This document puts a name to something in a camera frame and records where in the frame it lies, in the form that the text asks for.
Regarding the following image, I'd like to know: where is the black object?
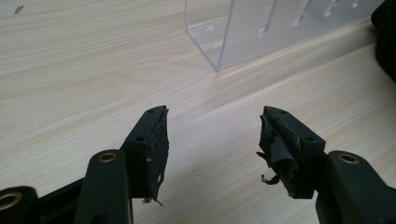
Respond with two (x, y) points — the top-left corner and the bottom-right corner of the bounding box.
(370, 0), (396, 82)

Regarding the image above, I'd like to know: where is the clear acrylic slotted rack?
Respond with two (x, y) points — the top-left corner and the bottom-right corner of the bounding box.
(184, 0), (387, 72)

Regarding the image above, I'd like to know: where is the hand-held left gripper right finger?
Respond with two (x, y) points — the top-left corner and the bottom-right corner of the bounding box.
(256, 105), (396, 224)

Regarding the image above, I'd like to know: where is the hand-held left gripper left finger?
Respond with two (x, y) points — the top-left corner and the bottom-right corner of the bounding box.
(74, 105), (170, 224)

